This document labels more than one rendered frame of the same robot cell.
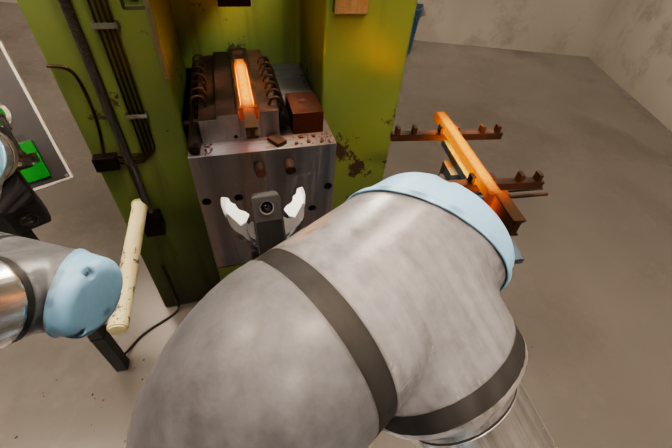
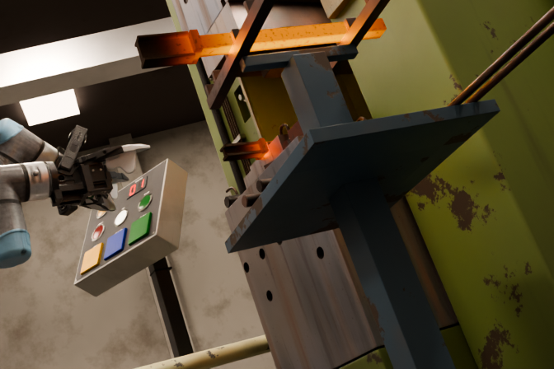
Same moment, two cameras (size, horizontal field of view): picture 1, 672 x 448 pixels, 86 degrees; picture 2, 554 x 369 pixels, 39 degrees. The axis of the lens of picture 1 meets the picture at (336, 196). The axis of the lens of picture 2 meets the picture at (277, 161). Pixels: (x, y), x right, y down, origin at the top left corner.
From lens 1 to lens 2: 180 cm
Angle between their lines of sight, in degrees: 92
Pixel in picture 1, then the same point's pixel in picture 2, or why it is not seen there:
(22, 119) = (154, 201)
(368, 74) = (393, 53)
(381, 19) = not seen: outside the picture
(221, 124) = (254, 174)
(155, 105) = not seen: hidden behind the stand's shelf
